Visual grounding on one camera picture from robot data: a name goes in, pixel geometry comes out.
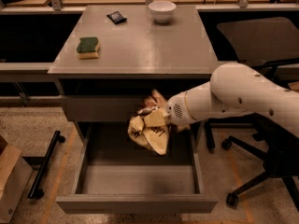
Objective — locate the black office chair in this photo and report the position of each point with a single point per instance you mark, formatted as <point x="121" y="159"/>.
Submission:
<point x="263" y="44"/>

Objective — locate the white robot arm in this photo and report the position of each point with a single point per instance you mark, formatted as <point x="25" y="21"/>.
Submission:
<point x="233" y="90"/>

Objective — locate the black wheeled stand leg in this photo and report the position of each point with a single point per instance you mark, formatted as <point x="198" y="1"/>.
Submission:
<point x="36" y="192"/>

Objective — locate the closed grey top drawer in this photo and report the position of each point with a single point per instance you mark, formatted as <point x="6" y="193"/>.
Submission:
<point x="101" y="108"/>

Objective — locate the small dark snack packet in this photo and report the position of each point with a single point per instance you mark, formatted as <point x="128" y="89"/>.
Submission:
<point x="116" y="17"/>

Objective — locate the grey drawer cabinet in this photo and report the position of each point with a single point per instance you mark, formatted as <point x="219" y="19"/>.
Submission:
<point x="136" y="56"/>

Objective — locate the brown chip bag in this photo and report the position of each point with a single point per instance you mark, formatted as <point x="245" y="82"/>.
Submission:
<point x="151" y="138"/>

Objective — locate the open grey middle drawer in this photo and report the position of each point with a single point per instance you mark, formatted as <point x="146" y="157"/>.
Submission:
<point x="116" y="176"/>

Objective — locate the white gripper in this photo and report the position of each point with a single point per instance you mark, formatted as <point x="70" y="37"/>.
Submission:
<point x="177" y="109"/>

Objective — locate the cardboard box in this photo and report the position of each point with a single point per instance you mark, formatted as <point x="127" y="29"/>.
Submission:
<point x="14" y="175"/>

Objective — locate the green yellow sponge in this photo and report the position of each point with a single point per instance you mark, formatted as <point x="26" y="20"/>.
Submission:
<point x="88" y="48"/>

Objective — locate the white bowl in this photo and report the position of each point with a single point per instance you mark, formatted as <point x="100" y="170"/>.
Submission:
<point x="162" y="11"/>

